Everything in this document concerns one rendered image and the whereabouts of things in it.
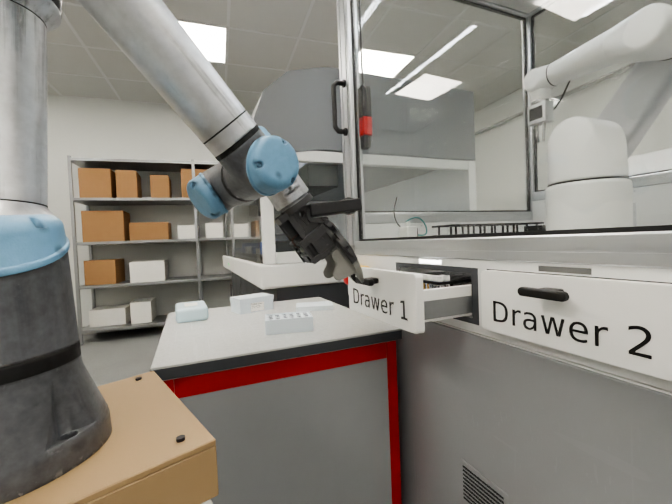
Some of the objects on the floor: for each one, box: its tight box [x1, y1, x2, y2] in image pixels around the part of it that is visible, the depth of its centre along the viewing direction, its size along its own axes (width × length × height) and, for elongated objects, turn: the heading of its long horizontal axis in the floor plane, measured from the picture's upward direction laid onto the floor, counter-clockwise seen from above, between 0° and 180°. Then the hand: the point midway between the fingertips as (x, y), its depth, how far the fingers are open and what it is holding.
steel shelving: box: [67, 155, 232, 345], centre depth 445 cm, size 363×49×200 cm
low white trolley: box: [150, 297, 402, 504], centre depth 109 cm, size 58×62×76 cm
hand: (357, 274), depth 74 cm, fingers open, 3 cm apart
